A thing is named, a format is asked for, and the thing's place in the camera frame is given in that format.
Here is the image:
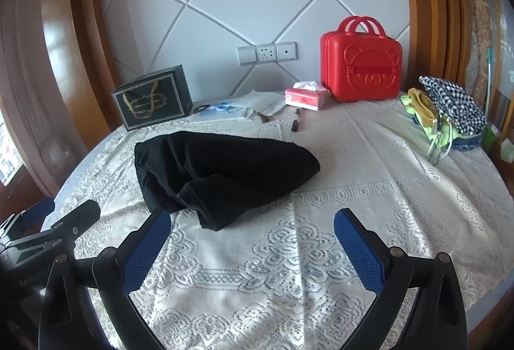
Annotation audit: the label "pink curtain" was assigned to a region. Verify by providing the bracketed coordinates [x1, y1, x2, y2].
[0, 0, 61, 198]

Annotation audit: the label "green bag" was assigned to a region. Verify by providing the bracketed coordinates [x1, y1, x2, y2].
[482, 126, 502, 152]

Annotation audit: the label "dark gift bag gold print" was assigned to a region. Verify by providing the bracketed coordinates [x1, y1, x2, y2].
[111, 65, 192, 132]

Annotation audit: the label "floral curtain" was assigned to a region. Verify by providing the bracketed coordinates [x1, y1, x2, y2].
[466, 0, 495, 110]

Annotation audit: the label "blue garment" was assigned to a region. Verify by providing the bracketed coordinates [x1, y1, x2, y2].
[450, 133, 483, 153]

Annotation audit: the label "red bear-embossed carry case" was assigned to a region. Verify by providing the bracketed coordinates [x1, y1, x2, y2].
[320, 15, 403, 102]

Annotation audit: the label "light green garment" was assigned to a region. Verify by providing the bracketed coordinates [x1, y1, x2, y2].
[418, 121, 458, 150]

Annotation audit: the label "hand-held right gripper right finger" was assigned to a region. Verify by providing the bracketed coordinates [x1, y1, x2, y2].
[334, 208, 468, 350]

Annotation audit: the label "black garment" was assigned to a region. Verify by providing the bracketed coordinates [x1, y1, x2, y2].
[134, 131, 321, 231]

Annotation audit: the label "white multi-hole wall socket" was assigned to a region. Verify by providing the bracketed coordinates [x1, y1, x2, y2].
[256, 44, 278, 65]

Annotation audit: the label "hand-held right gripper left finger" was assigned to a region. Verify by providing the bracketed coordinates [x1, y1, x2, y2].
[38, 209, 173, 350]

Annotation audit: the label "white lace tablecloth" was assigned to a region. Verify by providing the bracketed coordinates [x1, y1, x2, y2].
[52, 93, 514, 350]

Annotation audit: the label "mustard yellow garment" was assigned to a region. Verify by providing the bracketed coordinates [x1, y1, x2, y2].
[402, 88, 438, 130]

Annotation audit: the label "white paper sheets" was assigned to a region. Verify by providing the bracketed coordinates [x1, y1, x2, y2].
[241, 90, 287, 120]

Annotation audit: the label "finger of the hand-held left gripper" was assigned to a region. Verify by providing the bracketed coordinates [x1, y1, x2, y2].
[8, 200, 101, 259]
[0, 197, 56, 243]

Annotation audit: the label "black white checkered cloth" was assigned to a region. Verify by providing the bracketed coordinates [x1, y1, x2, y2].
[419, 76, 487, 136]

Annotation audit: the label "white wall switch panel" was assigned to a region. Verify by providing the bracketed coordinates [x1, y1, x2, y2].
[237, 46, 258, 67]

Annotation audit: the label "white and green drawstring cords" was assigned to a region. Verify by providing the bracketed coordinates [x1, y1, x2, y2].
[428, 125, 455, 166]

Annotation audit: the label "red and white tissue pack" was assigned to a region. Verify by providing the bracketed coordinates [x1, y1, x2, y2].
[285, 81, 331, 110]

